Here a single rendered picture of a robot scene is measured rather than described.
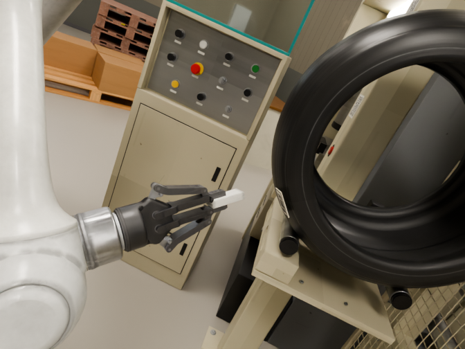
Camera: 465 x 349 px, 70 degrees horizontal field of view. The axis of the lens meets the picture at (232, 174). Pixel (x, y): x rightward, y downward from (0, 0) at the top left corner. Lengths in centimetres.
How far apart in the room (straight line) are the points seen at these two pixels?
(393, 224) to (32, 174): 90
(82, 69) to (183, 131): 303
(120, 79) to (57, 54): 74
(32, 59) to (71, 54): 386
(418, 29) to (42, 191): 62
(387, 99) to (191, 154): 84
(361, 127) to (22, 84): 88
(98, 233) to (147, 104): 106
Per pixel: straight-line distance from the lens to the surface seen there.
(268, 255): 80
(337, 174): 110
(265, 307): 137
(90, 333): 160
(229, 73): 146
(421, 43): 68
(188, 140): 149
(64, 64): 438
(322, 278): 95
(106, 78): 399
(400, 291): 88
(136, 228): 55
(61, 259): 37
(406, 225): 106
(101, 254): 54
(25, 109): 43
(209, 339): 172
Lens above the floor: 127
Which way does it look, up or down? 21 degrees down
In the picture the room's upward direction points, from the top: 25 degrees clockwise
